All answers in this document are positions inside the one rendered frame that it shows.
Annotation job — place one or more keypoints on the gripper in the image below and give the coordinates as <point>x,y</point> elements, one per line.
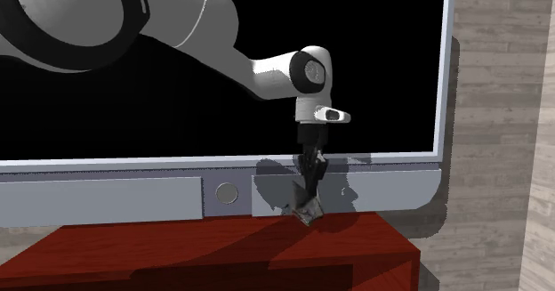
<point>312,134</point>

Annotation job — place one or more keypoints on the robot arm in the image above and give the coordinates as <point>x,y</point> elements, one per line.
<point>190,16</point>

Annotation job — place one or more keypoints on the grey crumpled small object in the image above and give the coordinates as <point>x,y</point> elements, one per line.
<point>308,212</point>

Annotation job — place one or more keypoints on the large grey-framed television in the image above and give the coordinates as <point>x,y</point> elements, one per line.
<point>390,64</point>

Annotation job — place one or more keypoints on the red wooden cabinet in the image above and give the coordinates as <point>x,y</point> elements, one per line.
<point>182,255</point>

